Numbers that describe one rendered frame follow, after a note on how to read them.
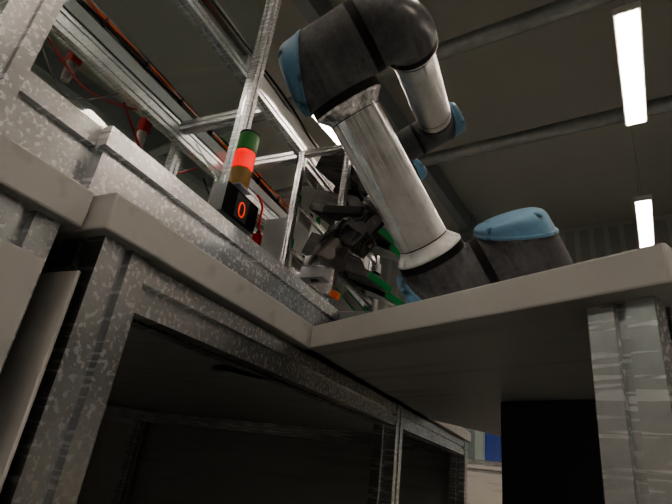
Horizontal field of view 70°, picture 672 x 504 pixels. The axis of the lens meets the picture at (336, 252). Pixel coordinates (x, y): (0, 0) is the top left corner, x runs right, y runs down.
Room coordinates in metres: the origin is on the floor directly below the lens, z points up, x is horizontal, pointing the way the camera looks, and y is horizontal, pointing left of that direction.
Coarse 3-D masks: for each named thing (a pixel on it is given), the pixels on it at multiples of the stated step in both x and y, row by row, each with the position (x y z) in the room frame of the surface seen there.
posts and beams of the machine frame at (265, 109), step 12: (264, 96) 1.60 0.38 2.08; (264, 108) 1.65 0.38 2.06; (276, 108) 1.68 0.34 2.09; (252, 120) 1.74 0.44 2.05; (276, 120) 1.71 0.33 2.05; (288, 132) 1.79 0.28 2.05; (288, 144) 1.88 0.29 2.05; (300, 144) 1.90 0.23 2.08; (264, 156) 2.06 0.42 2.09; (276, 156) 2.03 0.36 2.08; (288, 156) 2.00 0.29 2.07; (264, 168) 2.11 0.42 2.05; (252, 192) 2.44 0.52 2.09; (264, 204) 2.56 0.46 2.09; (264, 216) 2.58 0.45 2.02; (276, 216) 2.69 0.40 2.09
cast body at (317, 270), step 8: (304, 264) 1.10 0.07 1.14; (312, 264) 1.09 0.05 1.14; (320, 264) 1.08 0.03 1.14; (304, 272) 1.10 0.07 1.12; (312, 272) 1.09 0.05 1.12; (320, 272) 1.08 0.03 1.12; (328, 272) 1.10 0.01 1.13; (304, 280) 1.12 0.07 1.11; (312, 280) 1.12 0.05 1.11; (320, 280) 1.10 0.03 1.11; (328, 280) 1.10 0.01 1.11
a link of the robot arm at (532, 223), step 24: (504, 216) 0.70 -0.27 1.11; (528, 216) 0.64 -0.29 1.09; (480, 240) 0.70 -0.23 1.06; (504, 240) 0.66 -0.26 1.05; (528, 240) 0.65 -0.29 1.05; (552, 240) 0.66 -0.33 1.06; (480, 264) 0.70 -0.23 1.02; (504, 264) 0.68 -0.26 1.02; (528, 264) 0.67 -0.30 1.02; (552, 264) 0.67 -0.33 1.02
